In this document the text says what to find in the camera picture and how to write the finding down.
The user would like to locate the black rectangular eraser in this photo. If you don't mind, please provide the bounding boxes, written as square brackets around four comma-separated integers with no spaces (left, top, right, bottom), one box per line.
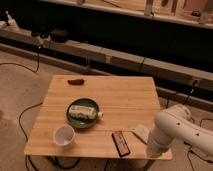
[112,131,130,157]

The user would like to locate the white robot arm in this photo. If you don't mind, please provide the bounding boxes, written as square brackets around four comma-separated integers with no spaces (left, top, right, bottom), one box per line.
[147,104,213,158]

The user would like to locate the small red-brown object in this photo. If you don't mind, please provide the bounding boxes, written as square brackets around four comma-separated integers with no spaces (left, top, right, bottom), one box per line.
[67,79,84,85]

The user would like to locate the clear plastic bottle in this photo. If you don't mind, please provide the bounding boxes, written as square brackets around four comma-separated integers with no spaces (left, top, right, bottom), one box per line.
[68,105,103,119]

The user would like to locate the green round plate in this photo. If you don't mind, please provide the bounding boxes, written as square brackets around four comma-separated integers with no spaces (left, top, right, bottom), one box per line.
[66,98,102,129]

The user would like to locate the white cloth piece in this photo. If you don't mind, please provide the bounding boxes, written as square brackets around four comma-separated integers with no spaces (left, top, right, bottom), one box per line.
[132,124,149,143]

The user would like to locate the white paper cup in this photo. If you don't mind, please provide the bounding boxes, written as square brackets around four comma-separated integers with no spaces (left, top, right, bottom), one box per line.
[53,125,75,147]

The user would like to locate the black box on ledge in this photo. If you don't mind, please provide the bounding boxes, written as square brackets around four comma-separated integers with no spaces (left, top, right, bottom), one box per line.
[50,29,69,43]

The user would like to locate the white spray bottle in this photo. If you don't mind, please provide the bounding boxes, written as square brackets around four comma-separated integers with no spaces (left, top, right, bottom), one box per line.
[6,11,19,30]

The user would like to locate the black cable right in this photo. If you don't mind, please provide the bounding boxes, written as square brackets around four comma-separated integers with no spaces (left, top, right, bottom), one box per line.
[164,79,213,171]

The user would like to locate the black floor cable left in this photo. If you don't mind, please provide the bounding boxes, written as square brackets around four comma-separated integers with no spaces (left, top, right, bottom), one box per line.
[0,44,44,171]

